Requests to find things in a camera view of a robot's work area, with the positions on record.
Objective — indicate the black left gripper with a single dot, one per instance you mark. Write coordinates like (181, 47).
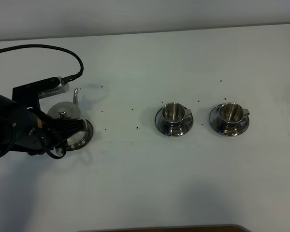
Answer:
(33, 132)

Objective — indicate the steel cup saucer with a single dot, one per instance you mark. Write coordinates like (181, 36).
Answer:
(226, 131)
(173, 131)

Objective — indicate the right stainless steel teacup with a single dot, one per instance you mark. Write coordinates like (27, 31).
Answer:
(231, 114)

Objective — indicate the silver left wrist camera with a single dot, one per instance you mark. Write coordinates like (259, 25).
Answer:
(29, 95)

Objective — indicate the left steel cup saucer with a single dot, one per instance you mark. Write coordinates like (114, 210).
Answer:
(173, 131)

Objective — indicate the left stainless steel teacup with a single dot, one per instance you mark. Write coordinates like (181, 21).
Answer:
(173, 114)

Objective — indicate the right steel cup saucer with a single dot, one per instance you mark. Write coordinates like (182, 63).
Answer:
(226, 131)

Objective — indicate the steel teapot saucer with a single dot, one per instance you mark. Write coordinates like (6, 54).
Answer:
(80, 139)

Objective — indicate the stainless steel teacup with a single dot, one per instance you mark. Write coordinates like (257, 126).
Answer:
(231, 114)
(173, 114)

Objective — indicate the stainless steel teapot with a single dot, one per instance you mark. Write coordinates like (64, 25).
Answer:
(66, 109)

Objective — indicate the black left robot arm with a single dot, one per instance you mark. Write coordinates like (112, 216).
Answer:
(6, 107)

